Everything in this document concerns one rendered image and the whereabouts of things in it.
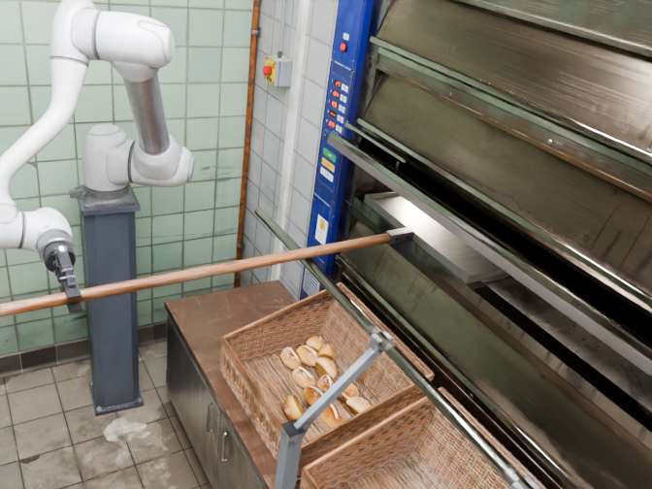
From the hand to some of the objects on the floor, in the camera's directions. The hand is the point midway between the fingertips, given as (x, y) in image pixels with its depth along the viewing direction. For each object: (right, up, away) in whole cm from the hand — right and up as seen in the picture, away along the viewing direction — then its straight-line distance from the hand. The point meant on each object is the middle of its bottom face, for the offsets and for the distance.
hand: (73, 296), depth 148 cm
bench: (+70, -115, +57) cm, 146 cm away
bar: (+43, -109, +59) cm, 132 cm away
